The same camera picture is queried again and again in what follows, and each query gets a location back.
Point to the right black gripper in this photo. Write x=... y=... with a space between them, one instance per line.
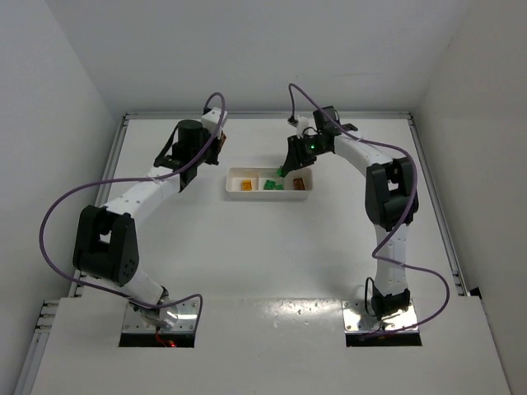
x=305 y=149

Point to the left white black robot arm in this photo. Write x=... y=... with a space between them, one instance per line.
x=106 y=245

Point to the brown square lego plate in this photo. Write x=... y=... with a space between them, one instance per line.
x=299 y=184

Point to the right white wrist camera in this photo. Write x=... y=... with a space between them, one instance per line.
x=300 y=123

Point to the white three-compartment tray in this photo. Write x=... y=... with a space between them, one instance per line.
x=258 y=176

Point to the thin brown lego plate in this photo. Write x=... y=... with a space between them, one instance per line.
x=222 y=140

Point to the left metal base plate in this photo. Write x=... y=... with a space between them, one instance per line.
x=180 y=319

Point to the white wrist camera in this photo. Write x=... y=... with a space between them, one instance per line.
x=300 y=123
x=213 y=118

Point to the metal base plate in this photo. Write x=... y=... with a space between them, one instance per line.
x=357 y=321
x=180 y=319

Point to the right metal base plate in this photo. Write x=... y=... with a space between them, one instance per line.
x=357 y=321

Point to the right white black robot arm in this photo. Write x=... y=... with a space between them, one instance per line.
x=390 y=198

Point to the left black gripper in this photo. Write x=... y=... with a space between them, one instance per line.
x=213 y=151

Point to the yellow lego plate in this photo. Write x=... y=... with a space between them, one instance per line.
x=246 y=185

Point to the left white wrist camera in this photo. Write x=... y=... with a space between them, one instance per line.
x=213 y=118

